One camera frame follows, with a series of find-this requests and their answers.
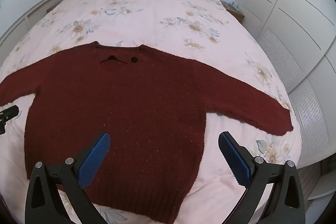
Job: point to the white louvred wardrobe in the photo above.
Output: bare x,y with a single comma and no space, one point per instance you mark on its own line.
296,16

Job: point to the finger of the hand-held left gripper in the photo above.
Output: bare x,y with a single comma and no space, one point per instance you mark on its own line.
9,112

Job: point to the floral pink bed sheet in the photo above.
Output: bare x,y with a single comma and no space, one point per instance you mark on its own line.
147,16

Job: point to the white low cabinet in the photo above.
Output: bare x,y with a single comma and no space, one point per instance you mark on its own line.
23,19

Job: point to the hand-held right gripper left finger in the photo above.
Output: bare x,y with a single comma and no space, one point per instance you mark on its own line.
93,159

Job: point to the dark red knitted sweater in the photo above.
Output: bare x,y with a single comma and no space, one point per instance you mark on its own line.
141,108

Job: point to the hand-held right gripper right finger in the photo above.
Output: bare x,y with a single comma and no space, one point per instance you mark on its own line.
235,158

